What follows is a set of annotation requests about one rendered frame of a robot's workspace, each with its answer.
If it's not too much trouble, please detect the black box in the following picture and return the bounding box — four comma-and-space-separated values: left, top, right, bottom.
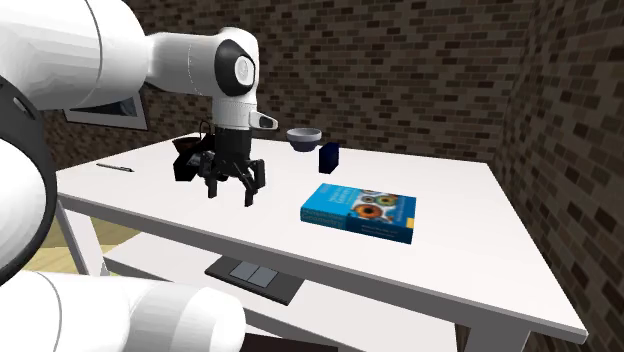
172, 149, 206, 183

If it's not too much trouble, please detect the white framed wall picture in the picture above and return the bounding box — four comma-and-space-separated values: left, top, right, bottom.
63, 91, 149, 132

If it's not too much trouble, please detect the dark pen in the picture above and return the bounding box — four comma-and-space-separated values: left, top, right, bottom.
95, 162, 136, 174

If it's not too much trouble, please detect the dark brown bowl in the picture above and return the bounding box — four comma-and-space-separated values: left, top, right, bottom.
172, 136, 205, 154

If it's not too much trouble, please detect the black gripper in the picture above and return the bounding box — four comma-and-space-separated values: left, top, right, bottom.
203, 125, 267, 208

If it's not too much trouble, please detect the grey bowl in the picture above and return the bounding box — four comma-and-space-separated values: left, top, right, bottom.
285, 127, 323, 154

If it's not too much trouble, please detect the white table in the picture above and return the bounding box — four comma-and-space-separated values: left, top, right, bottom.
54, 131, 590, 352

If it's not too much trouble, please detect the dark grey flat device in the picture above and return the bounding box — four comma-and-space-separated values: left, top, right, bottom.
204, 255, 306, 307

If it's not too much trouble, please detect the dark blue box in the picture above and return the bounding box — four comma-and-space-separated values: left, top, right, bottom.
318, 141, 340, 175

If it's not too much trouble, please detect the blue book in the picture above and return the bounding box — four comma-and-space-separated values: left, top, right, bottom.
299, 182, 418, 245

